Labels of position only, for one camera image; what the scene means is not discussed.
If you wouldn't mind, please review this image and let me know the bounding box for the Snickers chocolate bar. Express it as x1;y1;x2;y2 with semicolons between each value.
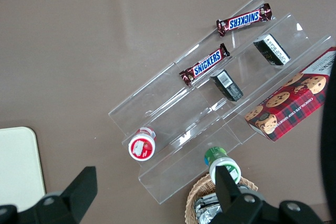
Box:
216;3;272;38
179;42;231;87

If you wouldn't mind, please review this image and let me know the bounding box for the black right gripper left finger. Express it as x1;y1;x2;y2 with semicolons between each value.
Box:
34;166;98;224

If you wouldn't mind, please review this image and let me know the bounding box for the red lidded cup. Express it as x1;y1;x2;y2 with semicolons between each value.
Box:
128;126;158;161

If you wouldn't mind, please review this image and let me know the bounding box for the small black box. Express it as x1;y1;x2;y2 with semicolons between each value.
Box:
209;69;244;103
253;34;291;67

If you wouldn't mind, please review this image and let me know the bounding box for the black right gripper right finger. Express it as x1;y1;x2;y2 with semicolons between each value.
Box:
215;166;264;224

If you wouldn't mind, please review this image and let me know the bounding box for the green lidded cup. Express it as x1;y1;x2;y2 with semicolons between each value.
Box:
204;146;242;185

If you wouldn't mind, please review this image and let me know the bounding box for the clear acrylic stepped stand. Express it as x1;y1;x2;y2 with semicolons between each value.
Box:
108;0;336;205

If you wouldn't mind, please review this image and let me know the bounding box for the silver foil packet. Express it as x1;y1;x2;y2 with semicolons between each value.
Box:
194;191;224;224

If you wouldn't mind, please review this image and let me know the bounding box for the oval tan wicker basket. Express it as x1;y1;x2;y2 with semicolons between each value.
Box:
185;173;259;224

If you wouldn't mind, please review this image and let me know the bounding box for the red tartan cookie box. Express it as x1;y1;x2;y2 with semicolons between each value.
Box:
244;47;336;143

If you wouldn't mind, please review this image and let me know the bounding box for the blurred black wrist cable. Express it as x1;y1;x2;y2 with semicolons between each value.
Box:
320;58;336;218

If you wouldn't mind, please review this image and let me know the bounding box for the beige plastic tray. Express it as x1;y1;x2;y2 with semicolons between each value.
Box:
0;126;47;213

